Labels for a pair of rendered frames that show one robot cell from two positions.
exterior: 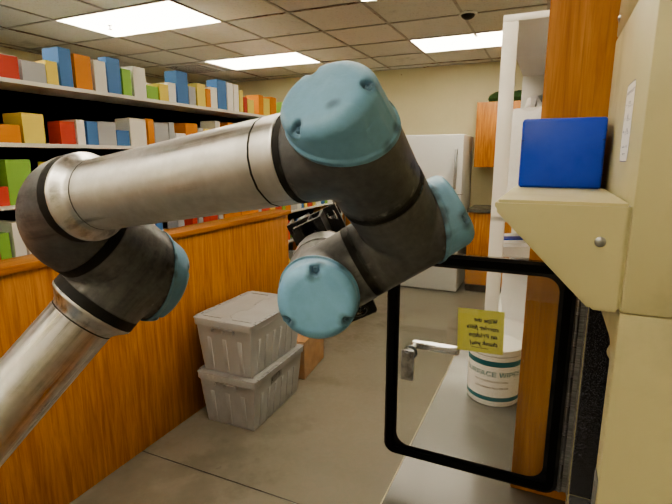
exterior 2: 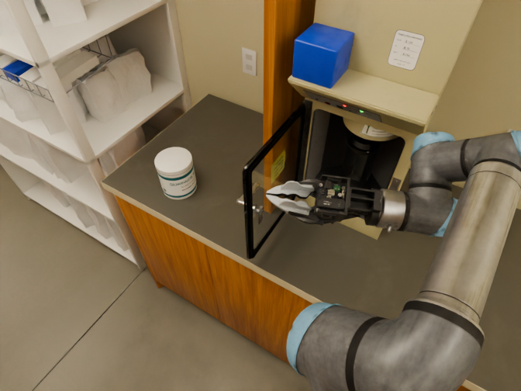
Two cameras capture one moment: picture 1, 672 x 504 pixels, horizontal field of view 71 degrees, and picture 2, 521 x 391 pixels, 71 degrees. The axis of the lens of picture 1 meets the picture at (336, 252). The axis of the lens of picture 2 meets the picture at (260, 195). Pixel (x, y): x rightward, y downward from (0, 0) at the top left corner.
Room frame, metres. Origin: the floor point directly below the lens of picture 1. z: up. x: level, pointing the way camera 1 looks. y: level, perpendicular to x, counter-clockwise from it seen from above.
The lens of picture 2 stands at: (0.72, 0.47, 1.97)
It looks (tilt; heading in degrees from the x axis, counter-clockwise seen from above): 49 degrees down; 277
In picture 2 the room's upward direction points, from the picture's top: straight up
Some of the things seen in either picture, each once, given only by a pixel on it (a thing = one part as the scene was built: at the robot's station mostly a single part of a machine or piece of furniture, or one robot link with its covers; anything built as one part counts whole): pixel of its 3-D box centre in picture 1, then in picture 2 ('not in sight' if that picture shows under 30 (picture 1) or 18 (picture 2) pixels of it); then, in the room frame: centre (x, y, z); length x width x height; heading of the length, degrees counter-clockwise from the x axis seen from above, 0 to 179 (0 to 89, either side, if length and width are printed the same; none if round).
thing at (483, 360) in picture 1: (470, 368); (274, 186); (0.76, -0.23, 1.19); 0.30 x 0.01 x 0.40; 65
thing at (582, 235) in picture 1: (554, 231); (357, 105); (0.58, -0.27, 1.46); 0.32 x 0.12 x 0.10; 156
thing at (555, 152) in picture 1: (560, 153); (322, 55); (0.67, -0.31, 1.56); 0.10 x 0.10 x 0.09; 66
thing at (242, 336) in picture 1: (252, 331); not in sight; (2.76, 0.52, 0.49); 0.60 x 0.42 x 0.33; 156
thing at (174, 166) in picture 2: not in sight; (177, 173); (1.14, -0.41, 1.02); 0.13 x 0.13 x 0.15
